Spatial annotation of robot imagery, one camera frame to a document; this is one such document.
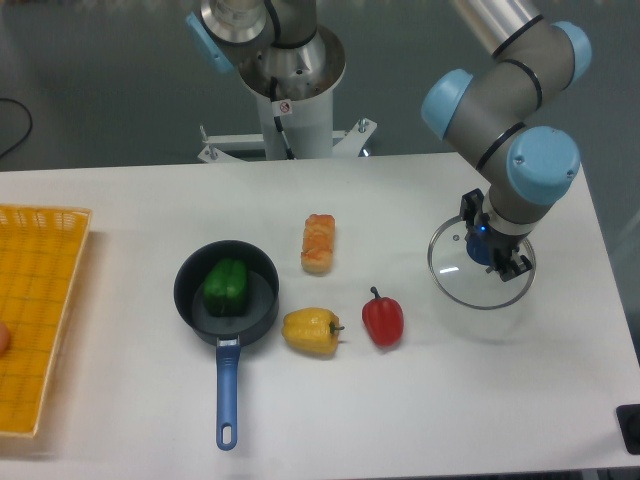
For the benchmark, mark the green bell pepper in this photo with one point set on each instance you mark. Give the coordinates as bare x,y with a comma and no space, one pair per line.
225,288

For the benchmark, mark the yellow woven basket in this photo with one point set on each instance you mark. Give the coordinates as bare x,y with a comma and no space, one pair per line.
41,250

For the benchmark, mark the dark pot with blue handle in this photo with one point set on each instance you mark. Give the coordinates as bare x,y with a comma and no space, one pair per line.
228,333

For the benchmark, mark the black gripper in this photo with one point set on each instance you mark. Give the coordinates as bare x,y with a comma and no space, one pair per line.
491,240

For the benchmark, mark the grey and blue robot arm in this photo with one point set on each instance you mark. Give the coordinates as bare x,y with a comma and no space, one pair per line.
483,118

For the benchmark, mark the yellow bell pepper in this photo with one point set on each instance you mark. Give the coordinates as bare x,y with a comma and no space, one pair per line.
312,330

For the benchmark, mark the orange glazed bread loaf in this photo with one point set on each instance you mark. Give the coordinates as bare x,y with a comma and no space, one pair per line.
317,251

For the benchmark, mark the glass pot lid blue knob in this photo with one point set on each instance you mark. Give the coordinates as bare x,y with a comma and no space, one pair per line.
466,277

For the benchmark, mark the black device at table edge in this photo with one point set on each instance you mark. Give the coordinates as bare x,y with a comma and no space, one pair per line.
628,417

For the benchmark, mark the orange round object in basket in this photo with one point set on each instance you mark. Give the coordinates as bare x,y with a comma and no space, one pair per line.
5,338

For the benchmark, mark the red bell pepper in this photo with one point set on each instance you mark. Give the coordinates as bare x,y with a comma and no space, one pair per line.
383,319

